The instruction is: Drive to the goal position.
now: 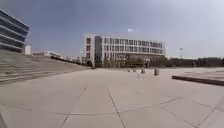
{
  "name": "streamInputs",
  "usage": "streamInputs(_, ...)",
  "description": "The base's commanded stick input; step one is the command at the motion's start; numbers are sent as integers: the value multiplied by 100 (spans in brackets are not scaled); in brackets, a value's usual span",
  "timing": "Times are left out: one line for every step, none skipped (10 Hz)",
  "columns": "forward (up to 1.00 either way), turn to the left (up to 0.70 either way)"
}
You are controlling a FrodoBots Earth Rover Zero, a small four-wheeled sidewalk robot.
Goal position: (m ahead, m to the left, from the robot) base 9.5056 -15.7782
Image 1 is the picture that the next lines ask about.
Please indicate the white multi-storey building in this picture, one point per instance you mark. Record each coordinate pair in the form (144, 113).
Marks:
(126, 48)

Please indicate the pale concrete slab plaza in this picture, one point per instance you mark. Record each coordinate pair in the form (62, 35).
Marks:
(110, 96)

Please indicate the wide grey stone steps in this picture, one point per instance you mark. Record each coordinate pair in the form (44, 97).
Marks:
(23, 66)

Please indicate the raised brown paved platform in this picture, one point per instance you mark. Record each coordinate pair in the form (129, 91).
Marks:
(210, 75)

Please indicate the grey stone kerb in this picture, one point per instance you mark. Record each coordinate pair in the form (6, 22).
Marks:
(196, 80)

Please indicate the grey stone bollard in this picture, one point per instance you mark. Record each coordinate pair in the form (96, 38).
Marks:
(143, 71)
(156, 71)

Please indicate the low white building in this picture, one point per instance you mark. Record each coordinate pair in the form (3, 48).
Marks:
(50, 54)

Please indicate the dark glass building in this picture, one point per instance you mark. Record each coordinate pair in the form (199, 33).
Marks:
(11, 31)

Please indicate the row of trees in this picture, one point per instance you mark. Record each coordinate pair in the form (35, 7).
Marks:
(196, 62)

